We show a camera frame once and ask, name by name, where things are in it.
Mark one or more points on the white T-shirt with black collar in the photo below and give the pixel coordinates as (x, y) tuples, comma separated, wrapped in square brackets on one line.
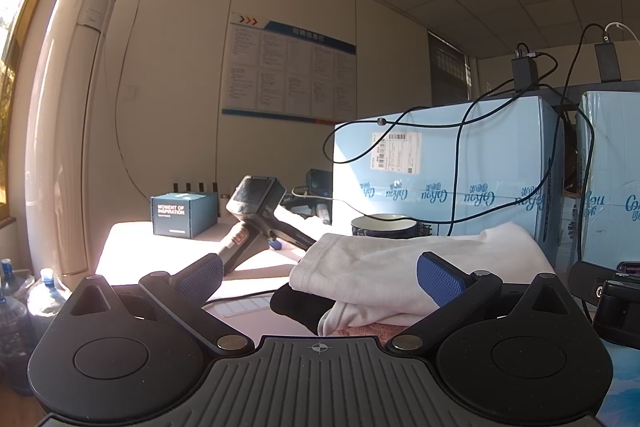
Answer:
[(380, 267)]

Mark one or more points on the black handheld device with screen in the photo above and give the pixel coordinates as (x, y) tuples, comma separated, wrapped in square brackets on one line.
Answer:
[(255, 197)]

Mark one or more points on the small black monitor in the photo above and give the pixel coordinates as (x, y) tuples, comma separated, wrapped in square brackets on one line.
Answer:
[(319, 182)]

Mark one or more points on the black garment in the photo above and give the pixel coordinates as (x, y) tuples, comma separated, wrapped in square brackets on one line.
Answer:
[(300, 307)]

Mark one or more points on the pink knit sweater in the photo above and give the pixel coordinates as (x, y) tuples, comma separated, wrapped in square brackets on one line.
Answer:
[(370, 332)]

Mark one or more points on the light blue box with label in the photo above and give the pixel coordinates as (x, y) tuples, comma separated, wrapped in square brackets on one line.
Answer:
[(500, 147)]

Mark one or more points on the dark barred window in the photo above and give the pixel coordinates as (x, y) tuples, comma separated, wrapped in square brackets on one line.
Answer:
[(450, 67)]

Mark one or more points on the dark teal box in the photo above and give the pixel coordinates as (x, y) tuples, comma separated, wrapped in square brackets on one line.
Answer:
[(172, 214)]

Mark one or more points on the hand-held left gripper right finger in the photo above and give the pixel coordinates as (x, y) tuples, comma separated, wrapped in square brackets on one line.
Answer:
[(440, 279)]

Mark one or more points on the wall notice board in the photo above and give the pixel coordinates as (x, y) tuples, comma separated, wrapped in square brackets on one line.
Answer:
[(290, 72)]

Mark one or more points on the large light blue cardboard box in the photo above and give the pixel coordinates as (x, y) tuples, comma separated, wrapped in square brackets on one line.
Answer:
[(615, 157)]

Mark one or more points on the white standing air conditioner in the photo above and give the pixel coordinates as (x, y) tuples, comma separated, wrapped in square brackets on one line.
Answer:
[(65, 132)]

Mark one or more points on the clear water jug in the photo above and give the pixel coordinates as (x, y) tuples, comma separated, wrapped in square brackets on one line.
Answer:
[(50, 307), (20, 282), (12, 347)]

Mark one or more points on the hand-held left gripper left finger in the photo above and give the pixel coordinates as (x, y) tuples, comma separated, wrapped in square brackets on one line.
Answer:
[(200, 279)]

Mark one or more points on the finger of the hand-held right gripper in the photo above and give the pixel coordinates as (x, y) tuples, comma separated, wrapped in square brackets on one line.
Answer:
[(590, 282)]

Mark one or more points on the dark blue bowl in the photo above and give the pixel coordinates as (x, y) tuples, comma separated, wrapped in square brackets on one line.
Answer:
[(380, 227)]

